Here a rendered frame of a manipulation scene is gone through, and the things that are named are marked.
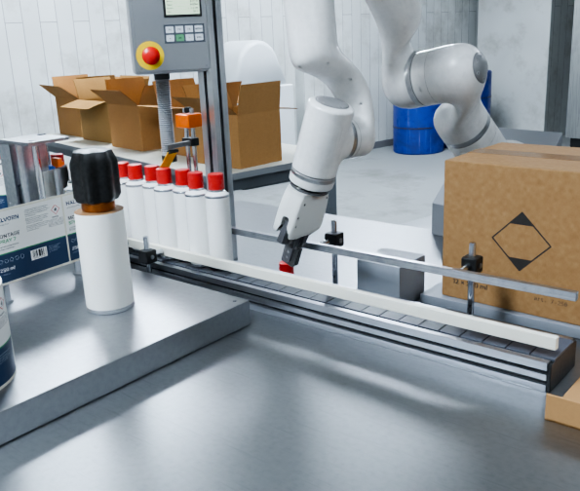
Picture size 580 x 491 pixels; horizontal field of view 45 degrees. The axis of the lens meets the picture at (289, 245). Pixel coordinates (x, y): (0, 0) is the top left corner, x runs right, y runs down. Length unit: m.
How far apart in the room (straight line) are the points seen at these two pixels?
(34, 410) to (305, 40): 0.73
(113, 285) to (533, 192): 0.76
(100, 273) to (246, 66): 5.20
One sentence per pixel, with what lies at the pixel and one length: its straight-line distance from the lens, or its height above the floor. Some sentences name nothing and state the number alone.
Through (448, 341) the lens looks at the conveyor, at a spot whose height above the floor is 0.87.
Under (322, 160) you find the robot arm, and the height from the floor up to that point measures 1.14.
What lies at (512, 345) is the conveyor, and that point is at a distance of 1.16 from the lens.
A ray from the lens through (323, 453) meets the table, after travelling 0.96.
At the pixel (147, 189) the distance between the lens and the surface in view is 1.63.
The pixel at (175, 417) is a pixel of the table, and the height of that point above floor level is 0.83.
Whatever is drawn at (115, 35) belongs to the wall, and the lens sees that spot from 6.54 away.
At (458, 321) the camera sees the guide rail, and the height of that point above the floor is 0.90.
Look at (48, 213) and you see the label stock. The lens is 1.49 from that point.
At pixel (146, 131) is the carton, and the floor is 0.89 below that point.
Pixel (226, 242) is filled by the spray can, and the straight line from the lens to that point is 1.50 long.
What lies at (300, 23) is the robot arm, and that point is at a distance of 1.27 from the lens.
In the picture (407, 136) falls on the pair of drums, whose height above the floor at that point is 0.20.
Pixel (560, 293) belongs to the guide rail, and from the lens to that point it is 1.17.
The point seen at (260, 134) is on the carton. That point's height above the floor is 0.92.
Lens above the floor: 1.36
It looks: 17 degrees down
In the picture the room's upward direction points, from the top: 3 degrees counter-clockwise
